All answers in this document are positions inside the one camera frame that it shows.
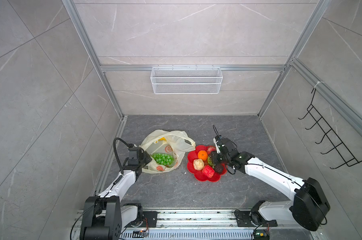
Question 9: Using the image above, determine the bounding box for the dark brown fake fruit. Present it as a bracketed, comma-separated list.
[214, 164, 225, 175]

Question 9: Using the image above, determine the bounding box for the pink red fake peach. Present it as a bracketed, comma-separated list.
[207, 147, 216, 154]

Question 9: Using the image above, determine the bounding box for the red fake strawberry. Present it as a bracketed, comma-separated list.
[202, 165, 215, 179]

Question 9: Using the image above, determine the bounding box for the orange fake tangerine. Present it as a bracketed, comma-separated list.
[198, 150, 209, 161]

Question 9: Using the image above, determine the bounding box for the beige fake fruit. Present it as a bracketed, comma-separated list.
[193, 159, 205, 171]

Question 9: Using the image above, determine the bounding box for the cream plastic bag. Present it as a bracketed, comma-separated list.
[140, 130, 196, 174]

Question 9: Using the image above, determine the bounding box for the red flower-shaped plate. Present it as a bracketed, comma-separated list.
[187, 145, 227, 182]

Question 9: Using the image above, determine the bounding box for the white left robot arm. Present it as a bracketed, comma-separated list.
[79, 147, 152, 240]

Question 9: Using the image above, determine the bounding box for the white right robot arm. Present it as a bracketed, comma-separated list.
[209, 150, 330, 232]

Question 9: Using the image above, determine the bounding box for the green fake grape bunch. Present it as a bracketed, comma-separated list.
[152, 153, 175, 167]

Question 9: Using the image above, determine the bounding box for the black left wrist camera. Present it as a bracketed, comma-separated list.
[128, 147, 143, 166]

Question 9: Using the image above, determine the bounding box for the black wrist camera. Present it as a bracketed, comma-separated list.
[214, 136, 238, 156]
[128, 147, 143, 166]

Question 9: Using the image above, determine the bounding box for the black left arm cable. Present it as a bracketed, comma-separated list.
[113, 137, 135, 175]

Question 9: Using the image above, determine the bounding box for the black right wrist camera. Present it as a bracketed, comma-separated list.
[214, 136, 238, 156]

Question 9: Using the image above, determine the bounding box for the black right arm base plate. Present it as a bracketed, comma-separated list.
[234, 210, 278, 227]

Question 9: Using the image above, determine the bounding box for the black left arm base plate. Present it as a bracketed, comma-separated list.
[128, 211, 159, 228]

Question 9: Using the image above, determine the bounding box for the white wire mesh basket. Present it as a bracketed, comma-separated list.
[151, 67, 223, 95]

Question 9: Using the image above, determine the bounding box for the black wire hook rack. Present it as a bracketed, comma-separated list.
[298, 88, 362, 170]

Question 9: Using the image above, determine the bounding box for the aluminium frame rail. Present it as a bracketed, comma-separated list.
[62, 0, 124, 120]

